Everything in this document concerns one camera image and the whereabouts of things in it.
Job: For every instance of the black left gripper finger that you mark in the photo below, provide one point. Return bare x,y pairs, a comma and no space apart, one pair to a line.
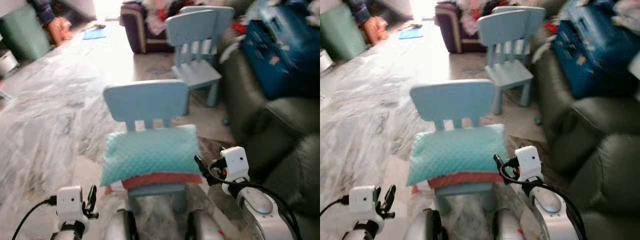
92,197
390,197
378,197

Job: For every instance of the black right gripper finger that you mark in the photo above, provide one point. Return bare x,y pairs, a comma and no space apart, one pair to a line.
201,165
499,164

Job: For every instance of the teal dotted minky pillow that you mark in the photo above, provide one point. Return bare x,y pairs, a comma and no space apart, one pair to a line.
455,150
150,150

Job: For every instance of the green leather sofa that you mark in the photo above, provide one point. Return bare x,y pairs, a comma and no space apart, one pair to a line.
600,160
295,150

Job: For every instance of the silver left robot leg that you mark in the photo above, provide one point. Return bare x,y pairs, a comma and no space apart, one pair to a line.
117,227
419,227

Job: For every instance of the silver robot leg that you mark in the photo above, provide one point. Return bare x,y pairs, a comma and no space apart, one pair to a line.
419,227
207,229
117,227
509,229

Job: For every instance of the red seat cushion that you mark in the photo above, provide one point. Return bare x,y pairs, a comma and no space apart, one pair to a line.
160,179
465,179

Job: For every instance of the silver right robot leg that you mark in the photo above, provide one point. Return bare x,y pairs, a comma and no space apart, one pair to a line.
207,229
509,229

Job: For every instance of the light blue plastic child chair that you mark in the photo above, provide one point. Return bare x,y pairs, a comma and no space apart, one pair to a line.
450,100
145,100
502,30
226,17
192,27
538,17

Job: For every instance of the dark blue suitcase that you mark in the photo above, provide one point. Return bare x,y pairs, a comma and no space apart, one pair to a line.
595,55
285,55

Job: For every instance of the purple armchair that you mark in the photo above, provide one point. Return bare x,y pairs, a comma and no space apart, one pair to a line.
452,30
137,30

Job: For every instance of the white container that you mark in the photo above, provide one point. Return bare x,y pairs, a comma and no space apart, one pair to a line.
7,62
325,60

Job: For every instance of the pile of clothes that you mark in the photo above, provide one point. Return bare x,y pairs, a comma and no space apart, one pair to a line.
160,10
472,12

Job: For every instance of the small blue mat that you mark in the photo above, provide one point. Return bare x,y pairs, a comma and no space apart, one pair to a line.
95,34
411,34

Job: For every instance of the orange bag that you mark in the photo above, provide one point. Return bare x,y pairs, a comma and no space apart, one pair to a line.
60,30
375,30

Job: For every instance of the green bin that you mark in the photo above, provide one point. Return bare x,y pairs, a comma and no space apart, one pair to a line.
25,32
342,32

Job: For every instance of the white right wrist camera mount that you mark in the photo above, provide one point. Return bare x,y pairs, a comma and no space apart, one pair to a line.
235,162
529,161

